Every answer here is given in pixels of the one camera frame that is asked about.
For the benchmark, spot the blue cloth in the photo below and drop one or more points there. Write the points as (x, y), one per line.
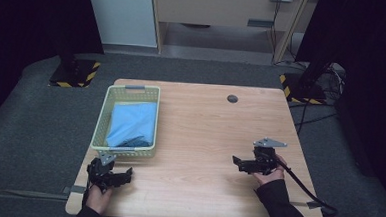
(133, 123)

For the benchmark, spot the person's left hand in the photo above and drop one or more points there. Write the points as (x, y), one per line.
(98, 200)

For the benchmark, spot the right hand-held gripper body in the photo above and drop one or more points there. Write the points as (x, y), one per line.
(264, 159)

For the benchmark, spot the white cabinet panel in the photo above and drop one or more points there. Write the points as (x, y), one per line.
(124, 14)

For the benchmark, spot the dark round table grommet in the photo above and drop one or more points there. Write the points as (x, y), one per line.
(232, 98)

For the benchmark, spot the person's right hand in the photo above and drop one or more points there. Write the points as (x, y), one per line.
(270, 177)

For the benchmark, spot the black stand base hazard tape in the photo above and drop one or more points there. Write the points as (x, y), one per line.
(307, 91)
(76, 74)

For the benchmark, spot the black curtain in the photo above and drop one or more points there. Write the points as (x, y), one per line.
(373, 64)

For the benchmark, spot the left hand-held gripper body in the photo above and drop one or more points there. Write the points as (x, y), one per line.
(100, 174)

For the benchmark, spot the pale green plastic basket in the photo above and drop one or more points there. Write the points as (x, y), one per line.
(105, 124)

